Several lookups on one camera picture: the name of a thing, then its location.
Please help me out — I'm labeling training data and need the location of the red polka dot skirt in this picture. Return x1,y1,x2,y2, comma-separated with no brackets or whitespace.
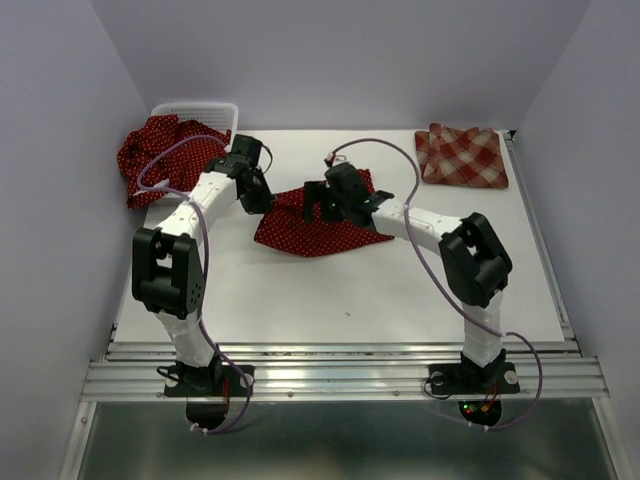
253,187,394,258
117,114,232,210

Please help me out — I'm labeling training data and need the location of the red plaid skirt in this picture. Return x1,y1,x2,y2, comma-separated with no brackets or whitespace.
414,123,509,189

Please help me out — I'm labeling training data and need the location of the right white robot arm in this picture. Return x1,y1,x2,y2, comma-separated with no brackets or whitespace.
303,163,520,399

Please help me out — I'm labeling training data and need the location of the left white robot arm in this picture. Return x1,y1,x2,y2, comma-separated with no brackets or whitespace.
131,135,275,397

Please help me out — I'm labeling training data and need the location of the white plastic basket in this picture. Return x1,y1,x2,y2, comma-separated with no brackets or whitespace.
145,101,239,194

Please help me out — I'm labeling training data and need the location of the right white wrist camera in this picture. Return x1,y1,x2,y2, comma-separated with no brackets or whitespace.
324,153,348,176

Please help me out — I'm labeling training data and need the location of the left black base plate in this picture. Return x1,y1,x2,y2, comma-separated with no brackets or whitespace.
156,362,254,399

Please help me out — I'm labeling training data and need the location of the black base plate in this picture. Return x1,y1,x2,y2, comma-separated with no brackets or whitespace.
428,362,521,396
156,362,254,399

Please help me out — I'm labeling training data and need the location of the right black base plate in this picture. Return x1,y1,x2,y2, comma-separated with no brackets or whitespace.
428,362,521,396

